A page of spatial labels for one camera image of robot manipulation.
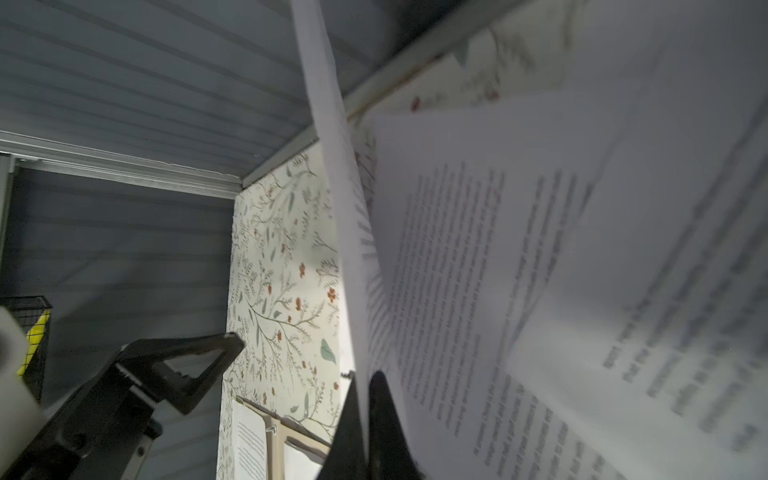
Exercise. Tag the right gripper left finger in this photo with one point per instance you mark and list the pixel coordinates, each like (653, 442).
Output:
(346, 458)

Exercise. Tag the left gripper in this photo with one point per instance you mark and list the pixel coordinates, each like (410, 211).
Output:
(104, 430)

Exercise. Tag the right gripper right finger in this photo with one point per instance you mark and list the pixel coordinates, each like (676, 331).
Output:
(389, 456)

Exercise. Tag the beige paper folder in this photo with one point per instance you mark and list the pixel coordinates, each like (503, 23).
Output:
(293, 453)

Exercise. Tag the printed paper sheet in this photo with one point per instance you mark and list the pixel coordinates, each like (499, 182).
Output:
(650, 339)
(472, 211)
(365, 294)
(249, 443)

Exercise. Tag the yellow marker in basket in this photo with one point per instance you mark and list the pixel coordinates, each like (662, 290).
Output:
(34, 336)

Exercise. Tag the floral table mat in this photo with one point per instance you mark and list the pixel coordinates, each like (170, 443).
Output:
(285, 290)

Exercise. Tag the black wire basket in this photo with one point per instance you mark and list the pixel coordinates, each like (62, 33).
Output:
(26, 311)

